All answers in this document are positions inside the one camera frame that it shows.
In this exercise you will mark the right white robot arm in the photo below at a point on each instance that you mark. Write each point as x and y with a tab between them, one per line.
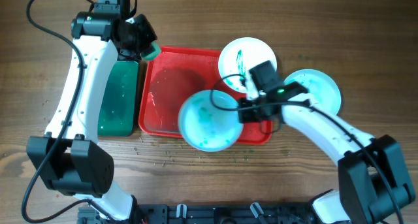
373	178

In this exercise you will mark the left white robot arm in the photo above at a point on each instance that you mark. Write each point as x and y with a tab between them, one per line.
67	158

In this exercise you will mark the dark green water tray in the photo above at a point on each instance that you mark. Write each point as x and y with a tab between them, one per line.
118	106

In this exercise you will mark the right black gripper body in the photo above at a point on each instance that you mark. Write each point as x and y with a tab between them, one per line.
254	114

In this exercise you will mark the white plate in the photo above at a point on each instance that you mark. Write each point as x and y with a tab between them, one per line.
321	86

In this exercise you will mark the red plastic tray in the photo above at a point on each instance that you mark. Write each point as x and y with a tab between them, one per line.
171	78

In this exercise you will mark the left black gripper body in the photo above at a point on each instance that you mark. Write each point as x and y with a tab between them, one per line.
140	34

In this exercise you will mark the green sponge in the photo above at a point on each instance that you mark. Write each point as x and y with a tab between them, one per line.
151	52

